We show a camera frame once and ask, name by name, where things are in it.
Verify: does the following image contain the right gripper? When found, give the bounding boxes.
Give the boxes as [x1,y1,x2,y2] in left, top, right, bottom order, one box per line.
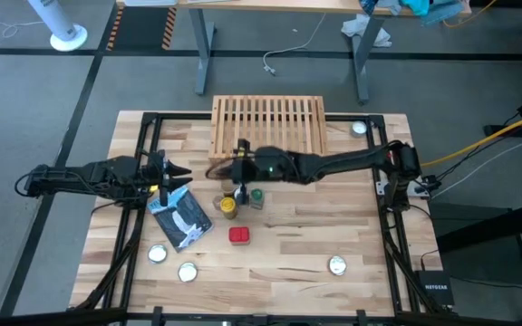
[204,139,292,206]

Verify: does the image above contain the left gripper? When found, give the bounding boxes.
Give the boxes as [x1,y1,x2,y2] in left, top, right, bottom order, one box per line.
[136,149,194,208]

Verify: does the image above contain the yellow-lid dark spice jar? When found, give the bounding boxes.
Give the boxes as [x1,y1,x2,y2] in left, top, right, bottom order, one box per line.
[219,197,238,221]

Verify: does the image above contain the green-lid herb jar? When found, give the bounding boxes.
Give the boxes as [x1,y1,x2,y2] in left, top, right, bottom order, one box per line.
[249,188,266,210]

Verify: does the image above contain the red-lid paprika tin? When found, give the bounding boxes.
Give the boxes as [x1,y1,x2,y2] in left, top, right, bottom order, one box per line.
[227,225,251,246]

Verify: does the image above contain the wooden slatted shelf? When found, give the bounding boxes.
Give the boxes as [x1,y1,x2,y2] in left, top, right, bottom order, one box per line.
[208,93,329,160]

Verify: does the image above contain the blue Yellowstone book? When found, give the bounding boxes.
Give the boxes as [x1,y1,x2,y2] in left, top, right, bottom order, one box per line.
[146,186,215,254]

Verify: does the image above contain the silver tin lower left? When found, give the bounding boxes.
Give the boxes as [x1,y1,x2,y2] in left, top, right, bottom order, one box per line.
[147,244,169,265]

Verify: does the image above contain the small round metal tin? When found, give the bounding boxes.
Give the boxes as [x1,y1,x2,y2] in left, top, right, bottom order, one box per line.
[349,120,368,139]

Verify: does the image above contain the black yellow-striped floor mat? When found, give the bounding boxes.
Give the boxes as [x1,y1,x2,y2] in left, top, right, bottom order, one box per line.
[105,5,179,52]

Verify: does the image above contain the wooden desk grey legs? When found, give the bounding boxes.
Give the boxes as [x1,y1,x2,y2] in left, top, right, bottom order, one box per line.
[114,0,473,106]

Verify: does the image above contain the crumpled white cloth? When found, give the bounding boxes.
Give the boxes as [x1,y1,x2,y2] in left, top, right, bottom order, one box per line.
[340,13,393,49]

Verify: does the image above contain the pile of clothes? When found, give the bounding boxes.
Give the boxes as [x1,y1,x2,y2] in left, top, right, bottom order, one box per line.
[358,0,466,27]

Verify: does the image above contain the black metal workstation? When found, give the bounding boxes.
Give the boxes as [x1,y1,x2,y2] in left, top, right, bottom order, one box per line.
[435,88,522,326]

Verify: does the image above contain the white cable with plug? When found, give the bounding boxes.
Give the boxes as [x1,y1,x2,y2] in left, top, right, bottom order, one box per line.
[262,12,326,78]

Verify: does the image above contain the black aluminium table frame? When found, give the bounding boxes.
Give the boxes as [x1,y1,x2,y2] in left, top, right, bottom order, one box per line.
[68,110,459,326]

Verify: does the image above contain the thin white floor cable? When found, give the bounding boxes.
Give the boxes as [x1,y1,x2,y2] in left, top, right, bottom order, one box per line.
[0,18,44,40]

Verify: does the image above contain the black Netgear switch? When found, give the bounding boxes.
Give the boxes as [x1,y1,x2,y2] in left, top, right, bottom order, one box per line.
[413,269,456,307]

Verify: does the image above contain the thick yellow cable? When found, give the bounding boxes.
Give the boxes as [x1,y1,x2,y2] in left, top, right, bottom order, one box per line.
[419,107,522,168]

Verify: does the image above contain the thin grey cable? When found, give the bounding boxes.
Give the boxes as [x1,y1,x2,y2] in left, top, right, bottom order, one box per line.
[430,138,522,200]

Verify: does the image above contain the thin orange cable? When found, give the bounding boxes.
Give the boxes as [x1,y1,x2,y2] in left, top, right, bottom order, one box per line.
[441,0,498,28]

